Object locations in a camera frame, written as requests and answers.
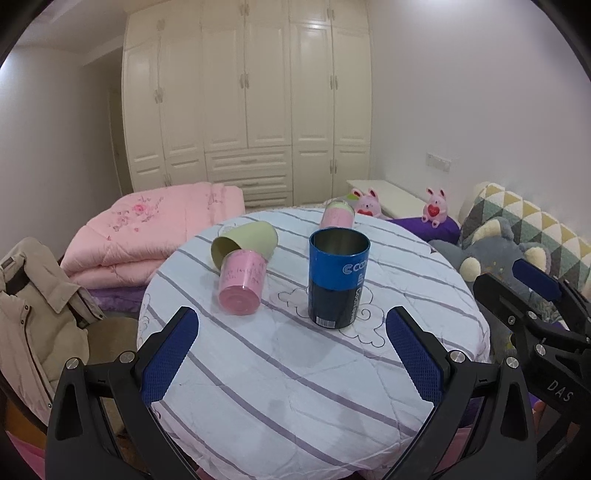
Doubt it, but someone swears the blue metal cup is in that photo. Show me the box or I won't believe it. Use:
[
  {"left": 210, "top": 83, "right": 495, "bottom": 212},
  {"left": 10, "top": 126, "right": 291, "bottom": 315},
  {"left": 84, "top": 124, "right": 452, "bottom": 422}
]
[{"left": 308, "top": 228, "right": 371, "bottom": 330}]

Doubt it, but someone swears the beige jacket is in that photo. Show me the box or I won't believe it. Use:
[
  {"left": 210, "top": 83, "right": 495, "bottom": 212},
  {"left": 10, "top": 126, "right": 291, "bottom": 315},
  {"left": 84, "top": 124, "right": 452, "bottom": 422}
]
[{"left": 0, "top": 237, "right": 106, "bottom": 426}]

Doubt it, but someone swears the purple cushion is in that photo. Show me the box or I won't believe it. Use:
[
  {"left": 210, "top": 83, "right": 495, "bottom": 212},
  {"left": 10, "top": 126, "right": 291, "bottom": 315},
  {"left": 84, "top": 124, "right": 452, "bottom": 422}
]
[{"left": 387, "top": 214, "right": 462, "bottom": 244}]

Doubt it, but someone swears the pink and green cup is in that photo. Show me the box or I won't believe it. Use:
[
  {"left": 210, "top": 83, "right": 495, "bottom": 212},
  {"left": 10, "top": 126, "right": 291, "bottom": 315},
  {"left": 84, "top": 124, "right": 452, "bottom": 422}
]
[{"left": 320, "top": 200, "right": 356, "bottom": 231}]

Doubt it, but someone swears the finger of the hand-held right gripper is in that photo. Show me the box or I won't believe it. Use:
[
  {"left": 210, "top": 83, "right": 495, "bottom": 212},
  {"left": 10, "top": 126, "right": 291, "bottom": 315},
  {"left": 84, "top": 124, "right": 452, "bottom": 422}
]
[
  {"left": 514, "top": 258, "right": 591, "bottom": 334},
  {"left": 473, "top": 272, "right": 570, "bottom": 357}
]

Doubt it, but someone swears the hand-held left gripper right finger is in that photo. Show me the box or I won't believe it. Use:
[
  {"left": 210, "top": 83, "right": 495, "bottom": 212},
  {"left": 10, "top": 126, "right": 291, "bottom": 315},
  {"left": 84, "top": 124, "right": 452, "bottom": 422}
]
[{"left": 385, "top": 306, "right": 539, "bottom": 480}]

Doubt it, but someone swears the folded pink quilt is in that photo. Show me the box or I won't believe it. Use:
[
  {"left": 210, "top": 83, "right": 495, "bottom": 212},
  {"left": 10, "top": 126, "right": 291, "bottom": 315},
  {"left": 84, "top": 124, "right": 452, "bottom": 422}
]
[{"left": 60, "top": 181, "right": 247, "bottom": 289}]

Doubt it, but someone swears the striped white tablecloth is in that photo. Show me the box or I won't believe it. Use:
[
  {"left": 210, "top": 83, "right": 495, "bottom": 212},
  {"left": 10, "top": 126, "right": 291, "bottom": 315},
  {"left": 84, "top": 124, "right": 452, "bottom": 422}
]
[{"left": 137, "top": 208, "right": 491, "bottom": 477}]

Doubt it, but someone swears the cream wardrobe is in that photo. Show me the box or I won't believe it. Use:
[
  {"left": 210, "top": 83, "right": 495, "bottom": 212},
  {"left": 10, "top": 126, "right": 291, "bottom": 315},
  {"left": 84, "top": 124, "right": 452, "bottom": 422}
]
[{"left": 121, "top": 0, "right": 374, "bottom": 209}]

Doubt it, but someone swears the grey plush toy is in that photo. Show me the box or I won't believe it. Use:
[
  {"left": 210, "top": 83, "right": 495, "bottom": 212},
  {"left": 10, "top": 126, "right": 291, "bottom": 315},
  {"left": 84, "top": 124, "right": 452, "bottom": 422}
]
[{"left": 427, "top": 216, "right": 562, "bottom": 320}]

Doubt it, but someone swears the triangle pattern pillow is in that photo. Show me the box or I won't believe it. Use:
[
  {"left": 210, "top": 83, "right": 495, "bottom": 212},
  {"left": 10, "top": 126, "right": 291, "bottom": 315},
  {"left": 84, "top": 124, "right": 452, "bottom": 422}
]
[{"left": 459, "top": 182, "right": 591, "bottom": 298}]

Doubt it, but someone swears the pink rabbit plush toy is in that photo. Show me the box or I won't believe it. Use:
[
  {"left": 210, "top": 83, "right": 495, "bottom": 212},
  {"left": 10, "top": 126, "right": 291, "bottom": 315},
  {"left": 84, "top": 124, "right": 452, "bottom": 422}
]
[
  {"left": 353, "top": 187, "right": 384, "bottom": 220},
  {"left": 422, "top": 186, "right": 449, "bottom": 228}
]

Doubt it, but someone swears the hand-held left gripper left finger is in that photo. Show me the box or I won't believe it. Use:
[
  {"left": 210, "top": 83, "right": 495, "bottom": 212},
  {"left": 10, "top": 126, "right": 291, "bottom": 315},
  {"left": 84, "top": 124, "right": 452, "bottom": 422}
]
[{"left": 45, "top": 306, "right": 204, "bottom": 480}]

